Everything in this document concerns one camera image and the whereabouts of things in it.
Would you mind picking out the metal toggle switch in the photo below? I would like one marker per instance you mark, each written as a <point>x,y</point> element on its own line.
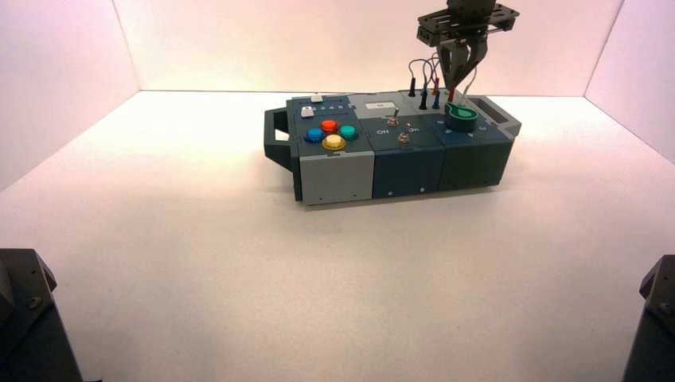
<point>393,119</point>
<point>403,137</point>

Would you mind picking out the white rectangular label plate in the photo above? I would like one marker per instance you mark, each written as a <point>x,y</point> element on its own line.
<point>379,105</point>

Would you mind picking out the grey and teal control box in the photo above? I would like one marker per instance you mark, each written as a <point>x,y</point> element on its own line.
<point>406,168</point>

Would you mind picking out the green round push button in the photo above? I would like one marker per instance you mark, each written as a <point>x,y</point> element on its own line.
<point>348,132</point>

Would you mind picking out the yellow round push button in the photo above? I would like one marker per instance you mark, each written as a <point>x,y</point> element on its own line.
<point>334,142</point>

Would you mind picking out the green rotary knob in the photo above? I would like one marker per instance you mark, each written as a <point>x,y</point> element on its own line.
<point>460,120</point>

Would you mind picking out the red round push button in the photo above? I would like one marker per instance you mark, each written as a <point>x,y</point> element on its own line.
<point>329,126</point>

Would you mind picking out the blue round push button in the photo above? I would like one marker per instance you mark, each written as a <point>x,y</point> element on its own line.
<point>315,135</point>

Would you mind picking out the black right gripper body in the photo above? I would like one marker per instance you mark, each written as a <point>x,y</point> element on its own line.
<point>464,21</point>

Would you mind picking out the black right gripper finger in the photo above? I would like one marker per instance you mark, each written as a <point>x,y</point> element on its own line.
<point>473,55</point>
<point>449,63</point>

